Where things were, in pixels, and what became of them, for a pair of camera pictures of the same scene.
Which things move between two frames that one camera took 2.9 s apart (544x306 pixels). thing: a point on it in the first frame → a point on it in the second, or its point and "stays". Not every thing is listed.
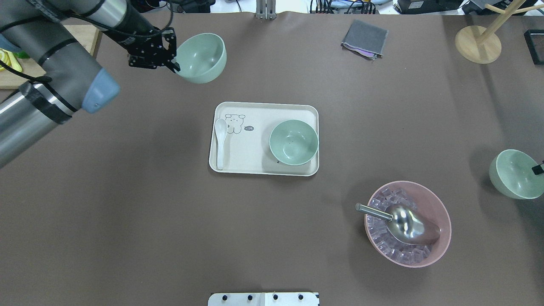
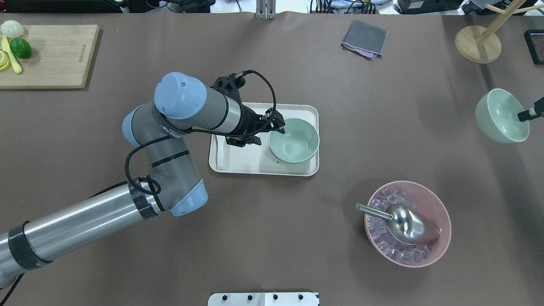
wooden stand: (479, 45) stays
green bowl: (511, 173) → (496, 113)
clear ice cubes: (407, 252) stays
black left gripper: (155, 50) → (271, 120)
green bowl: (201, 58) → (298, 143)
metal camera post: (266, 9) stays
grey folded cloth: (365, 40) stays
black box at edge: (534, 40) stays
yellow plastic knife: (15, 64) stays
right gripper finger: (537, 169) → (535, 112)
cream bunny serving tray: (263, 138) stays
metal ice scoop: (408, 223) stays
